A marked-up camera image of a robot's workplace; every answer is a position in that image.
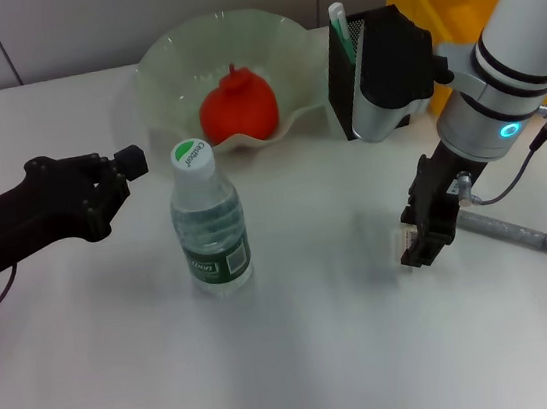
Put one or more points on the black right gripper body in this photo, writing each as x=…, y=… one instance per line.
x=438, y=193

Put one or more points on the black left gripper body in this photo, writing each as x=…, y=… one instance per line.
x=23, y=219

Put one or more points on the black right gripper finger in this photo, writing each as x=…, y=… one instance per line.
x=419, y=256
x=441, y=247

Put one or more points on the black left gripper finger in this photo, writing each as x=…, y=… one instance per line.
x=131, y=156
x=135, y=171

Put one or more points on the beige eraser with barcode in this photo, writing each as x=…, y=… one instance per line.
x=404, y=240

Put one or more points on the clear green-label water bottle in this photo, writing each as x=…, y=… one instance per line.
x=214, y=252

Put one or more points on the orange fruit with knob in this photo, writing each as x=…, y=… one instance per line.
x=241, y=110

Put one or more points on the green pen with white cap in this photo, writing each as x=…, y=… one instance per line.
x=341, y=29

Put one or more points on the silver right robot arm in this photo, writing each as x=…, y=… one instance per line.
x=518, y=31

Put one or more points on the grey marker pen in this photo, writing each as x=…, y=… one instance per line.
x=509, y=231

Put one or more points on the black mesh pen holder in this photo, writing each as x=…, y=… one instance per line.
x=341, y=89

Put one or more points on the pale green wavy fruit bowl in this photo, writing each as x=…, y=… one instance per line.
x=283, y=47

